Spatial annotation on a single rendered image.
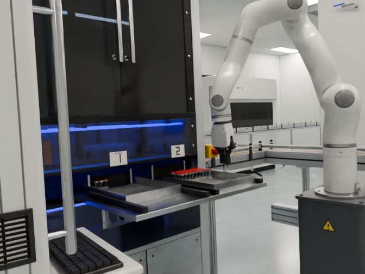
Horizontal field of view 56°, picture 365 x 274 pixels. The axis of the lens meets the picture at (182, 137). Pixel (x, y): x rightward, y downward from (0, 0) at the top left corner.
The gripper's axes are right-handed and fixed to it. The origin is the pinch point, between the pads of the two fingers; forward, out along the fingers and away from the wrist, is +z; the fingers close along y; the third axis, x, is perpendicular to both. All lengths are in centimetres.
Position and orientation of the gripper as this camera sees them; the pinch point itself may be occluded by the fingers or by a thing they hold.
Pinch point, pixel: (225, 158)
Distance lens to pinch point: 147.3
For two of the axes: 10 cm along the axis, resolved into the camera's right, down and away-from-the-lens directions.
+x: 8.0, -1.2, 5.8
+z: 1.0, 9.9, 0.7
